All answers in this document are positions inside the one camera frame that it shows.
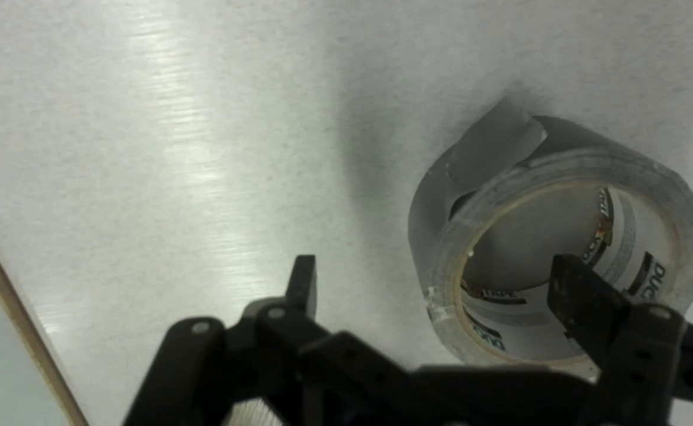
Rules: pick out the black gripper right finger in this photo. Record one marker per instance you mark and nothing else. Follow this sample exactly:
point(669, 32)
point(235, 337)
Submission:
point(590, 308)

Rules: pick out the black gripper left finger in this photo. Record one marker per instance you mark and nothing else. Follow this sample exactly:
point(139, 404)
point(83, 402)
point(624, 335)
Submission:
point(301, 286)

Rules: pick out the gray tape roll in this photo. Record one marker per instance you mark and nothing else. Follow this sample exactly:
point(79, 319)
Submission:
point(440, 237)

